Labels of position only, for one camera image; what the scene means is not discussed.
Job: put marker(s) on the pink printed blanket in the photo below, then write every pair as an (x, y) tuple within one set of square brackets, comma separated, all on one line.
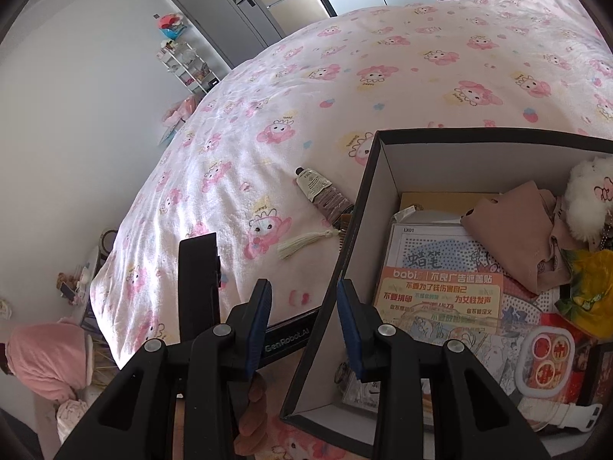
[(383, 57)]

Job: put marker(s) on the green and yellow snack packet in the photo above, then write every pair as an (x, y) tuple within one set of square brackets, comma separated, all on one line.
[(594, 273)]

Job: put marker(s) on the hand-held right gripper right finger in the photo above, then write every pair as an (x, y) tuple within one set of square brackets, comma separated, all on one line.
[(349, 330)]

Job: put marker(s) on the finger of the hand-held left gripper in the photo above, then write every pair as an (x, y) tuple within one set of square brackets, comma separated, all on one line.
[(198, 287)]

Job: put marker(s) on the black shoebox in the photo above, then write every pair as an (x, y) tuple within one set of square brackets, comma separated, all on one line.
[(368, 191)]

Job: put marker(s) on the white shelf rack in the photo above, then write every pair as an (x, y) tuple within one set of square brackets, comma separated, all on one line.
[(191, 67)]

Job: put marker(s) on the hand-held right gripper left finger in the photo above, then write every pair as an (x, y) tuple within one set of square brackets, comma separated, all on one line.
[(258, 330)]

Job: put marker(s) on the wooden comb with tassel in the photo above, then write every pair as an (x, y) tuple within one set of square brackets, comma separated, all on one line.
[(297, 247)]

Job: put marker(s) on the small round fan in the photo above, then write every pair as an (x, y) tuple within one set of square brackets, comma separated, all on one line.
[(109, 242)]

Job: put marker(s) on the grey door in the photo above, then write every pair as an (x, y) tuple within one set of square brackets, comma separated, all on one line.
[(215, 0)]

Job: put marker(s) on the clear phone case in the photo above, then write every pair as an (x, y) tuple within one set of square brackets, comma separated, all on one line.
[(479, 345)]

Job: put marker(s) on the orange printed card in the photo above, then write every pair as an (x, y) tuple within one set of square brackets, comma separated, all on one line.
[(431, 287)]

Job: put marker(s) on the hand cream tube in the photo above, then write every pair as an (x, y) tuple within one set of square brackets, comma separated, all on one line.
[(313, 184)]

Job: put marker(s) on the person's left hand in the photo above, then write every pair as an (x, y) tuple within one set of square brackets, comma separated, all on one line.
[(251, 417)]

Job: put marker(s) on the white bead pattern sheet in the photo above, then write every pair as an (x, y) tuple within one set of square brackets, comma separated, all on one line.
[(431, 249)]

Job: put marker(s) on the beige cloth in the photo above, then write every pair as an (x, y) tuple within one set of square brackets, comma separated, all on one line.
[(512, 230)]

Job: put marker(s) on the pink garment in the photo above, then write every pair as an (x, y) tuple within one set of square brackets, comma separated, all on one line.
[(43, 359)]

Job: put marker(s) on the red booklet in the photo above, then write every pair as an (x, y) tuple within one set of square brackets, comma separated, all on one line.
[(550, 321)]

